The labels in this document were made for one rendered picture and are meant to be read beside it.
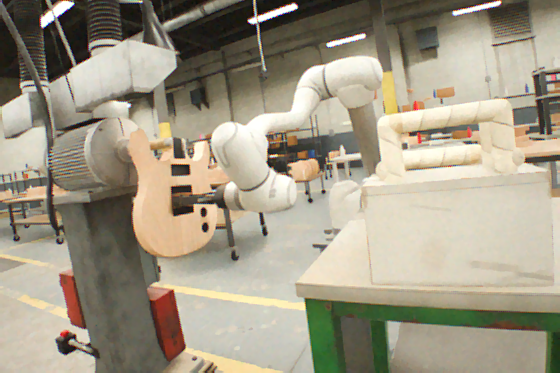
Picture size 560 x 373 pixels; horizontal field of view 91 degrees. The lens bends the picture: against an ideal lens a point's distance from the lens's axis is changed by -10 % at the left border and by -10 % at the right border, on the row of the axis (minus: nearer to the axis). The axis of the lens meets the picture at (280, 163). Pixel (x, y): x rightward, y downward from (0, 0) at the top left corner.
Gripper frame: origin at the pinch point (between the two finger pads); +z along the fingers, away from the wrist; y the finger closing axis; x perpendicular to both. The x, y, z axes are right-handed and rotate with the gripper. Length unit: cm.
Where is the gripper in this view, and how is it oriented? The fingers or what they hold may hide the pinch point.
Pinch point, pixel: (183, 199)
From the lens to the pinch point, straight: 107.9
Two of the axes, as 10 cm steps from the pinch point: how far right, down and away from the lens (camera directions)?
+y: 4.6, 0.0, 8.9
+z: -8.8, 1.1, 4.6
